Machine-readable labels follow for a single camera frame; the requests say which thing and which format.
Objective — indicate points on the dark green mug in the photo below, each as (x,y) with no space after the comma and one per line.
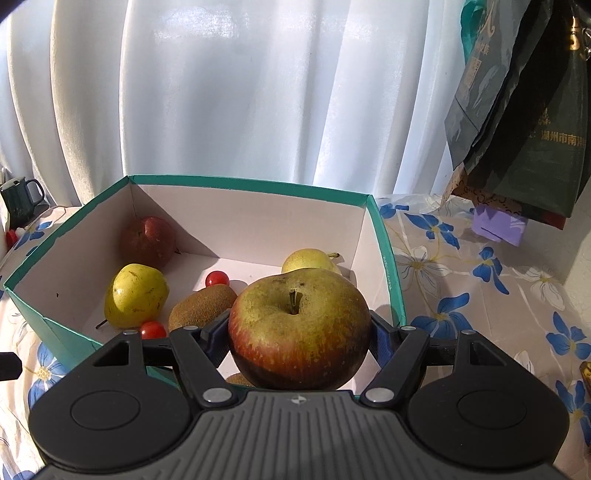
(18,198)

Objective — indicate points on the yellow-green apple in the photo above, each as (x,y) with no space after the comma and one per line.
(134,295)

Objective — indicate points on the white curtain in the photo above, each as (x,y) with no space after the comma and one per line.
(231,92)

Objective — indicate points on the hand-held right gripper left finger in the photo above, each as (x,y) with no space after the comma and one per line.
(217,344)

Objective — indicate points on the green and red apple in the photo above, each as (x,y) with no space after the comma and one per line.
(300,332)

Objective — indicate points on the brown kiwi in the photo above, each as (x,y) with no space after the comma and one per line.
(239,380)
(198,311)

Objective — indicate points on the purple box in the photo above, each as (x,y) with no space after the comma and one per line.
(501,226)

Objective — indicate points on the yellow pear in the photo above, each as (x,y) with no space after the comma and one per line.
(307,262)

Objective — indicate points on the small red object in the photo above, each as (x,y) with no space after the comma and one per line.
(11,237)

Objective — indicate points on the red cherry tomato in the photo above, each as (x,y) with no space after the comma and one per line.
(217,278)
(153,330)

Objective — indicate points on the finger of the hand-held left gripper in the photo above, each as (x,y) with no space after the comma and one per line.
(9,367)

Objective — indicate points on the blue floral tablecloth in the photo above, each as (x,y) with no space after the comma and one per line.
(485,300)

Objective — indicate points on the green cardboard box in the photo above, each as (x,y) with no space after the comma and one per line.
(277,221)

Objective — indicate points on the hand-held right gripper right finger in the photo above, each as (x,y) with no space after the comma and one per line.
(376,341)

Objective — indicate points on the teal plastic bag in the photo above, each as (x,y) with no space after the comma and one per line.
(471,23)

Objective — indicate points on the dark green hanging bag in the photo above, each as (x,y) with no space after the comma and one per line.
(531,115)

